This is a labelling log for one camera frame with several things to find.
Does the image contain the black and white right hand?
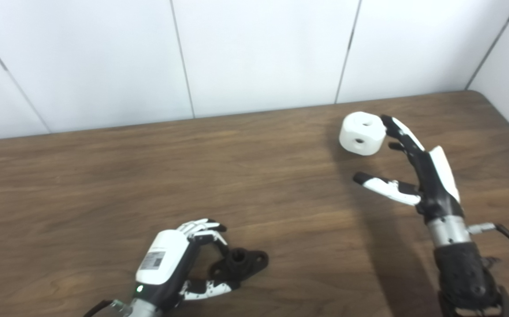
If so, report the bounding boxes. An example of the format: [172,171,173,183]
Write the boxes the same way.
[353,114,464,223]

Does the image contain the black and white left hand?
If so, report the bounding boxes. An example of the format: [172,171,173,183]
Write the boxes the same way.
[135,218,241,310]

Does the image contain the black flanged holder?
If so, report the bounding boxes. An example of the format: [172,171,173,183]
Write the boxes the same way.
[209,248,269,283]

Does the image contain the round white plastic piece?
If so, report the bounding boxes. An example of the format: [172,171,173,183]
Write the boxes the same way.
[339,111,387,156]

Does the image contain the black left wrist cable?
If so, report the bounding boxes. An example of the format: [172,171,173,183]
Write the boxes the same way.
[83,299,115,317]

